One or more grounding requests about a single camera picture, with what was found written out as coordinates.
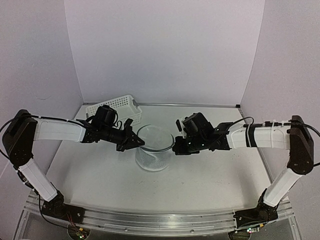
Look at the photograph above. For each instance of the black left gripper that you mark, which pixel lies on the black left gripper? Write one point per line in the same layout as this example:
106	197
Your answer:
128	142

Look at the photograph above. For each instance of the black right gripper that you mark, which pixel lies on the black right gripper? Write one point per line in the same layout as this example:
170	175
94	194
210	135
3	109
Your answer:
179	148

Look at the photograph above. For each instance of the white mesh laundry bag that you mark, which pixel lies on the white mesh laundry bag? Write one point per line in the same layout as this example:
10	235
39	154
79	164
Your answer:
155	154

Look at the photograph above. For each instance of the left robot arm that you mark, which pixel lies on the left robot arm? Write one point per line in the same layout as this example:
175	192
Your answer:
20	133

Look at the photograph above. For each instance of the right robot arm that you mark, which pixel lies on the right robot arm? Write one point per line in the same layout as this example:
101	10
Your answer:
198	134

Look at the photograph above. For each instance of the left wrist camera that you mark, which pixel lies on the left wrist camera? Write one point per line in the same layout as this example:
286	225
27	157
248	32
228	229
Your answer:
128	123

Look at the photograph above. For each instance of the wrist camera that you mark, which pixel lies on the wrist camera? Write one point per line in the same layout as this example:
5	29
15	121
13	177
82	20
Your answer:
181	127
128	123

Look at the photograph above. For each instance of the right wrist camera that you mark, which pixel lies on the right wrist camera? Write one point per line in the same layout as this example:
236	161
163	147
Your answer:
181	127

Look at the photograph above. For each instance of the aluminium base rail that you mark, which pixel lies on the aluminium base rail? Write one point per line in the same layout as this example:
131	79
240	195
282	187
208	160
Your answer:
89	223

